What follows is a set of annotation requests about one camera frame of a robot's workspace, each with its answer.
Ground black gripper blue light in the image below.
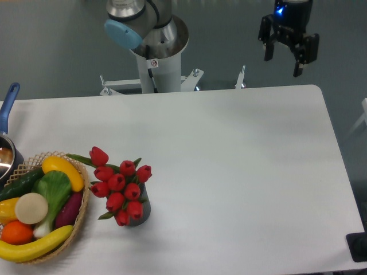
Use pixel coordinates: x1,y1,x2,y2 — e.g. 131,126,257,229
258,1,319,77

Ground red tulip bouquet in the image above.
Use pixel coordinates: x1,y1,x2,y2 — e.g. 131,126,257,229
67,147,152,227

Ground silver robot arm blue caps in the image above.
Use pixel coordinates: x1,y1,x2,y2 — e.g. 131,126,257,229
104,1,319,77

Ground dark grey ribbed vase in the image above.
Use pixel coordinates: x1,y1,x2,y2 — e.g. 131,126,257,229
126,184,151,227

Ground black device table edge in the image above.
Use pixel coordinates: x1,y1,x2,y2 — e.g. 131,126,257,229
346,232,366,262

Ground green bok choy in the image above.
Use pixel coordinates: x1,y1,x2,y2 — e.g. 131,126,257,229
32,171,72,239

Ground purple sweet potato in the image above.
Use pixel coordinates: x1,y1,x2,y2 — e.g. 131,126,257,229
54,192,83,229

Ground woven wicker basket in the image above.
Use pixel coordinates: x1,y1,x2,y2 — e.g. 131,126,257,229
1,151,89,264

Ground green cucumber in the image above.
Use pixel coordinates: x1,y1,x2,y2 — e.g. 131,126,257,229
1,167,44,201

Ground beige round disc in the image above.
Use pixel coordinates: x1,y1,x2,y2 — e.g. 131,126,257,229
14,192,48,225

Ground yellow bell pepper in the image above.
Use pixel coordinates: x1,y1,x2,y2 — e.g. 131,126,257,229
0,197,19,225

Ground orange fruit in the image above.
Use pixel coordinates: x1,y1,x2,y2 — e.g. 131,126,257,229
1,221,33,245

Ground yellow banana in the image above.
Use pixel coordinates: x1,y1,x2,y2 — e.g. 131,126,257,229
1,225,73,263

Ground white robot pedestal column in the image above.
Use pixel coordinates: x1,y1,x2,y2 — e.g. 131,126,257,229
131,46,186,94

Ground white metal base frame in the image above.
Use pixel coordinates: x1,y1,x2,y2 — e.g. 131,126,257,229
99,65,246,96

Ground blue handled saucepan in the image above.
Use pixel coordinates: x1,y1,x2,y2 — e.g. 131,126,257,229
1,82,24,189

